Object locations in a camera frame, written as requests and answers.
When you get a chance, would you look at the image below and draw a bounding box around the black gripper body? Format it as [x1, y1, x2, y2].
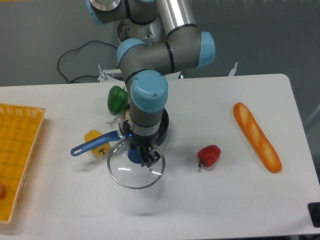
[122, 120, 160, 148]

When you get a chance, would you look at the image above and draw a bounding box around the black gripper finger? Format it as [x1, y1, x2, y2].
[148, 147, 161, 165]
[139, 147, 150, 167]

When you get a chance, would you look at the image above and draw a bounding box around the glass lid blue knob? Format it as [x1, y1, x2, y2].
[107, 137, 166, 190]

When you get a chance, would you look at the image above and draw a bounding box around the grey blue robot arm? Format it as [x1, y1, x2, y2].
[86, 0, 216, 167]

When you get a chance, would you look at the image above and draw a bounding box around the dark blue saucepan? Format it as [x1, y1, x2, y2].
[70, 104, 169, 157]

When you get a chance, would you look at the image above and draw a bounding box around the crumpled plastic wrap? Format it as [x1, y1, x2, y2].
[105, 110, 130, 130]

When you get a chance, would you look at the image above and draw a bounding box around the yellow bell pepper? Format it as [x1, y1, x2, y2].
[84, 129, 111, 158]

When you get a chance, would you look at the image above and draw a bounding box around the green bell pepper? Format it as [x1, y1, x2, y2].
[107, 85, 129, 114]

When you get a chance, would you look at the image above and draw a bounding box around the red bell pepper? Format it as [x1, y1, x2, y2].
[197, 145, 222, 168]

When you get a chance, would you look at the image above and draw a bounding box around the orange baguette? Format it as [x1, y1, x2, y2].
[233, 102, 282, 174]

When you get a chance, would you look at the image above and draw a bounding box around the yellow woven basket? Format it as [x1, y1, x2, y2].
[0, 103, 46, 224]

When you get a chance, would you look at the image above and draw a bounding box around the black device at edge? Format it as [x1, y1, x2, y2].
[307, 202, 320, 228]

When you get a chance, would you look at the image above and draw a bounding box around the white metal table bracket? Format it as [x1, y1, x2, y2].
[97, 64, 124, 83]

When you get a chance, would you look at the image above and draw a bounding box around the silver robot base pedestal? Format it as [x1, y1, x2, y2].
[117, 17, 167, 46]

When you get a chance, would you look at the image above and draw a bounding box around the white clamp bracket right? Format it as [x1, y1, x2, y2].
[227, 62, 238, 77]

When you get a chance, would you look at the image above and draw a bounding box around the black cable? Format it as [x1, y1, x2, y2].
[57, 40, 121, 84]

